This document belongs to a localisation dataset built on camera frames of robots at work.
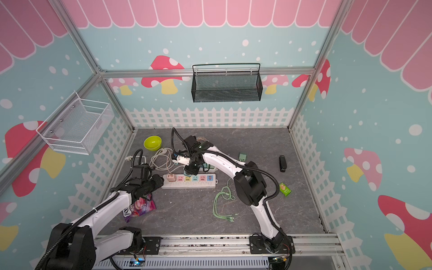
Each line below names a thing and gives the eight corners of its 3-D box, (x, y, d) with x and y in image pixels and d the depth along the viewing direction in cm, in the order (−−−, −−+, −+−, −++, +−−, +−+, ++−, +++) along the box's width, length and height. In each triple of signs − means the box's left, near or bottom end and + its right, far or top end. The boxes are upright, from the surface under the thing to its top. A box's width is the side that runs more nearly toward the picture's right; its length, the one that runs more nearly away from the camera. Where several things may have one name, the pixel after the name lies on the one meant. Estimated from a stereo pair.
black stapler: (279, 172, 101) (281, 168, 97) (278, 158, 107) (280, 154, 104) (285, 172, 100) (287, 169, 97) (283, 158, 107) (285, 155, 103)
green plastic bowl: (144, 154, 109) (140, 149, 105) (148, 141, 116) (146, 135, 112) (160, 154, 109) (158, 149, 105) (164, 141, 116) (162, 135, 112)
